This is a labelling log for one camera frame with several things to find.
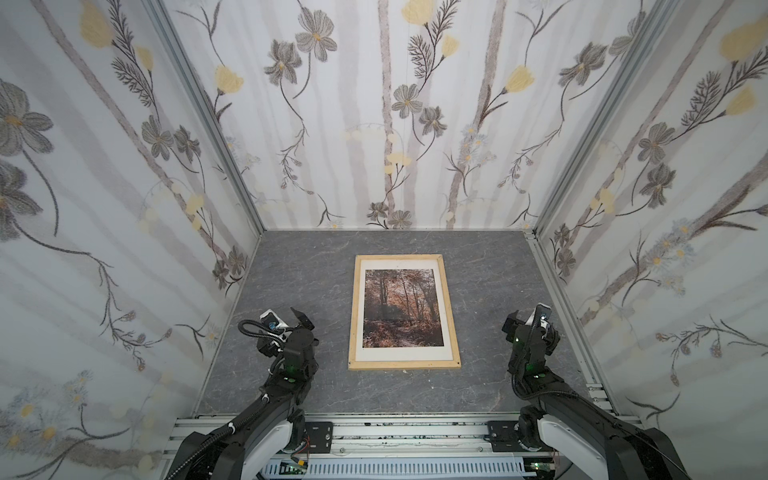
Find small green circuit board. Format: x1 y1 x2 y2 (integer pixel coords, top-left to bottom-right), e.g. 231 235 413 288
278 460 308 476

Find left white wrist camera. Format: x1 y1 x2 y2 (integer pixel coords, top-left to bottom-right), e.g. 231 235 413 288
259 309 290 335

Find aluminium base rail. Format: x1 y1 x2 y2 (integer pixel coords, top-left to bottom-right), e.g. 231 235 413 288
266 412 571 473

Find white photo paper sheet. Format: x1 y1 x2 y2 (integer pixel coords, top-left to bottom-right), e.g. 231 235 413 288
362 269 445 348

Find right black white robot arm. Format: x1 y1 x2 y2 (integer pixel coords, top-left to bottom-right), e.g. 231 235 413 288
502 303 689 479

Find left corner aluminium post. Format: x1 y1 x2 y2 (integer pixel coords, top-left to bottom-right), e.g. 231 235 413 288
142 0 266 239

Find right corner aluminium post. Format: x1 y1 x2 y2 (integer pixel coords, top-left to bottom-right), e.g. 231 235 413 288
532 1 677 238

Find corner aluminium post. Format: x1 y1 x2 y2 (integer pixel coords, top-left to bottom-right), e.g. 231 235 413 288
532 1 677 238
142 0 266 239

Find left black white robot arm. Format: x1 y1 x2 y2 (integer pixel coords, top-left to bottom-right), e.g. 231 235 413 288
166 308 319 479

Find left black corrugated cable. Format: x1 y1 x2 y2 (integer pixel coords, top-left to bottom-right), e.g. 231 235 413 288
237 317 283 346

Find black mounting plate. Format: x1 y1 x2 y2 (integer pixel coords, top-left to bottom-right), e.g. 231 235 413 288
486 420 541 453
300 421 334 455

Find wooden picture frame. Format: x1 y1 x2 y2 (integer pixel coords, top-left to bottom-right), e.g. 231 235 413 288
347 253 463 371

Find white slotted cable duct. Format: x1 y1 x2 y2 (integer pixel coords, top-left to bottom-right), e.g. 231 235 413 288
260 457 536 479

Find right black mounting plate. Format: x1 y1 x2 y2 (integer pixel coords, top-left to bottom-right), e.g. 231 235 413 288
486 420 541 453

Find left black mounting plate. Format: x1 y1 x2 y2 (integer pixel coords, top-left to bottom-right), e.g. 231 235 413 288
300 421 334 455

